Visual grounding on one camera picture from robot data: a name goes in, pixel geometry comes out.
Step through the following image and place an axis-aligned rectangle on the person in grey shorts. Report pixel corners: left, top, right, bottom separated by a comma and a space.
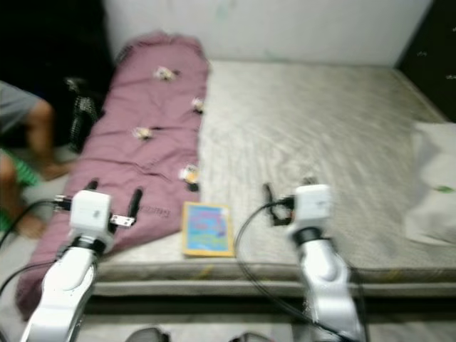
0, 80, 77, 241

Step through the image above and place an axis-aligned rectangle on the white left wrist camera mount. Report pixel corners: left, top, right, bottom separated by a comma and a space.
69, 189, 115, 248

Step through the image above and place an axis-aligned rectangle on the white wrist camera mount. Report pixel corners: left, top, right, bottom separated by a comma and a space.
69, 189, 115, 248
284, 183, 335, 241

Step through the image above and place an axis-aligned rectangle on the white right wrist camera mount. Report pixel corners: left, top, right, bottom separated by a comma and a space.
284, 183, 335, 241

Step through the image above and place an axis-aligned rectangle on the grey robot right leg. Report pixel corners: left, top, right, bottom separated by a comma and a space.
230, 331, 276, 342

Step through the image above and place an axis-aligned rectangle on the white pillow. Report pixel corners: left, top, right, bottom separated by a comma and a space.
401, 120, 456, 248

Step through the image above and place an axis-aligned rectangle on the dark tufted headboard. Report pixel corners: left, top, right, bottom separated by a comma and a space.
394, 0, 456, 123

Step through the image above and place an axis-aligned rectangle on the beige quilted mattress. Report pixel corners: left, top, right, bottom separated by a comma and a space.
91, 60, 456, 299

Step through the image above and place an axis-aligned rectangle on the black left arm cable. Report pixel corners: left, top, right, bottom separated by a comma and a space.
0, 198, 76, 304

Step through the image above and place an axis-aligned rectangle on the colourful children's book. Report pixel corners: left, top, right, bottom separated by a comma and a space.
181, 201, 237, 259

